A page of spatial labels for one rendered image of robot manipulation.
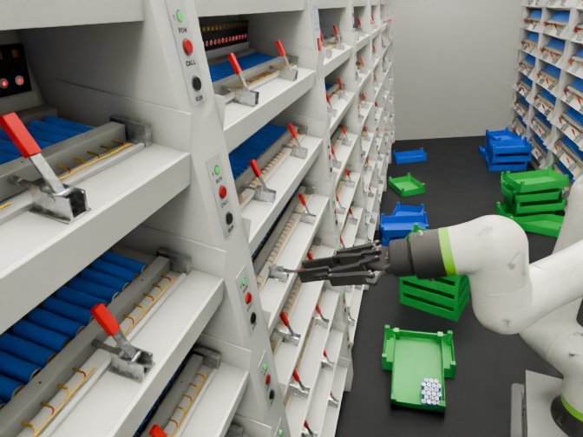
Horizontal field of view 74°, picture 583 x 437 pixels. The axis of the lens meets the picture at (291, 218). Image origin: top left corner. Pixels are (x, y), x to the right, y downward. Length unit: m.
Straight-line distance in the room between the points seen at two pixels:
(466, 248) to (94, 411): 0.60
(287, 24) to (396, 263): 0.71
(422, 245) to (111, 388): 0.54
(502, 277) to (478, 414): 1.11
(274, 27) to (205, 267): 0.77
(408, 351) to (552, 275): 1.09
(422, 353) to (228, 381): 1.28
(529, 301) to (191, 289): 0.58
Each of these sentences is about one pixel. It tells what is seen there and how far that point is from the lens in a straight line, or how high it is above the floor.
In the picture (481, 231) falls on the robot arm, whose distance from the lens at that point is 0.75.
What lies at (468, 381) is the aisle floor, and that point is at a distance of 1.91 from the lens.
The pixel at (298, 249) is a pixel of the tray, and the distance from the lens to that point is 0.98.
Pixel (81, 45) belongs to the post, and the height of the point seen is 1.45.
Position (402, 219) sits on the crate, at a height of 0.10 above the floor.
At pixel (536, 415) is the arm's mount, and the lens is 1.38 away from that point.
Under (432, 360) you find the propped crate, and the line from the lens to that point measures 1.86.
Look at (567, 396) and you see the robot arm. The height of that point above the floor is 0.49.
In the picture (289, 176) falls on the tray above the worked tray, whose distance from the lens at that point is 0.91.
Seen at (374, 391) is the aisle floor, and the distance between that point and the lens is 1.84.
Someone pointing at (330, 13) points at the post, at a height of 1.45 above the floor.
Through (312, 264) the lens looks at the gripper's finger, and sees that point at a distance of 0.86.
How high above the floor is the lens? 1.44
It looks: 27 degrees down
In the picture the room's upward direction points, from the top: 9 degrees counter-clockwise
